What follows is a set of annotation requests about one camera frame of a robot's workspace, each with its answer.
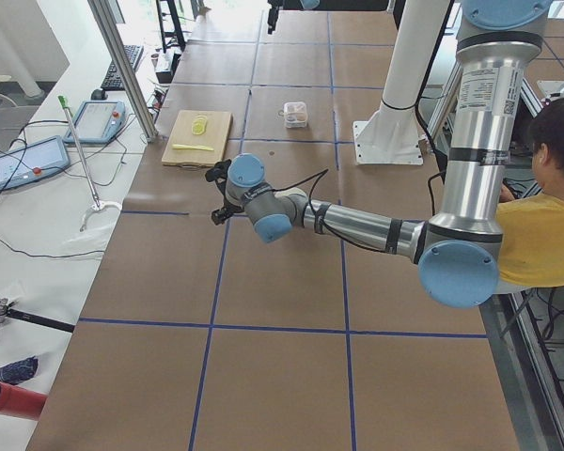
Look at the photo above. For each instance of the teach pendant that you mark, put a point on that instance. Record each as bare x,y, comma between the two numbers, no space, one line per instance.
32,163
98,122

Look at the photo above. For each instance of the clear plastic egg box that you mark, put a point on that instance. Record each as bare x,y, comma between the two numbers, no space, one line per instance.
295,114

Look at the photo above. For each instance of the lemon slice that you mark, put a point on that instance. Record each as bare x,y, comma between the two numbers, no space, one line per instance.
201,119
199,127

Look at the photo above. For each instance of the bamboo cutting board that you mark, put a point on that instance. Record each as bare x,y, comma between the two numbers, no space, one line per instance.
216,136

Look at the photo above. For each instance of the person in yellow shirt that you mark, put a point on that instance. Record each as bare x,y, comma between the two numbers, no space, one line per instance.
532,251

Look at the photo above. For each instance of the red cylinder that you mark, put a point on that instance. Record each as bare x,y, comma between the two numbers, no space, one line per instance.
21,403

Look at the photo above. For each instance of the aluminium frame post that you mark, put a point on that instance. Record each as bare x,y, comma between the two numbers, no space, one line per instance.
106,22

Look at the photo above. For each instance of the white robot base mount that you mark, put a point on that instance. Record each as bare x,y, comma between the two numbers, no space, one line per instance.
391,136

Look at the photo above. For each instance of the teach pendant far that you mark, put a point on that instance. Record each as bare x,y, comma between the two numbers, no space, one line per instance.
98,122

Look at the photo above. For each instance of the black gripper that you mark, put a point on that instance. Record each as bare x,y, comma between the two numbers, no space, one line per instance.
227,203

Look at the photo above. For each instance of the teach pendant near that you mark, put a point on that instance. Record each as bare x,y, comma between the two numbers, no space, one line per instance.
32,163

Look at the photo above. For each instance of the yellow plastic knife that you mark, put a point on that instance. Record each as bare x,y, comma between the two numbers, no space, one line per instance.
191,147

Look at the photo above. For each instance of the black tripod bar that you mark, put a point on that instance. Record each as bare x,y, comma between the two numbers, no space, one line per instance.
8,312

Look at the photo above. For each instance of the grabber stick tool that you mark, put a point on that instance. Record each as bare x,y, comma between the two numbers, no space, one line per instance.
98,205

